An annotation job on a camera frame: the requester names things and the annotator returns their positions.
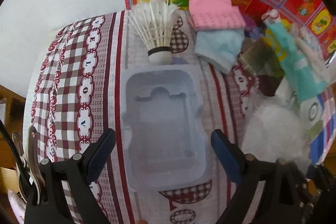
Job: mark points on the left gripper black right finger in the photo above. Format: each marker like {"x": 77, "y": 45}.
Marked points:
{"x": 243, "y": 170}

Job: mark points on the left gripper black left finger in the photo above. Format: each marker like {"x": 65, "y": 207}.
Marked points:
{"x": 86, "y": 168}

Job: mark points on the teal snack wrapper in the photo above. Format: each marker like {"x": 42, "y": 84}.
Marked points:
{"x": 303, "y": 65}

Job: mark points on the white crumpled plastic bag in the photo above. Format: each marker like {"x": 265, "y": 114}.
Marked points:
{"x": 272, "y": 132}

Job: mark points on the metal spring clip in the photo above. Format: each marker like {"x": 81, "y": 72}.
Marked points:
{"x": 28, "y": 172}

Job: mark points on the checkered red bed sheet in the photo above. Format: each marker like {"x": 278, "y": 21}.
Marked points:
{"x": 77, "y": 94}

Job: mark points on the white circle printed wrapper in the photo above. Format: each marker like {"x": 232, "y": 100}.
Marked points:
{"x": 311, "y": 113}

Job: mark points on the clear plastic blister tray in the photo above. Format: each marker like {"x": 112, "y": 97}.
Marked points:
{"x": 165, "y": 146}

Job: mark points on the light blue folded towel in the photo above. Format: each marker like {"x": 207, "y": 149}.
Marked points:
{"x": 220, "y": 48}

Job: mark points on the pink folded towel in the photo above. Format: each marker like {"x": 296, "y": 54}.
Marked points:
{"x": 206, "y": 15}

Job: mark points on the white feather shuttlecock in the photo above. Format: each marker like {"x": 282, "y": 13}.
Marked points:
{"x": 154, "y": 22}

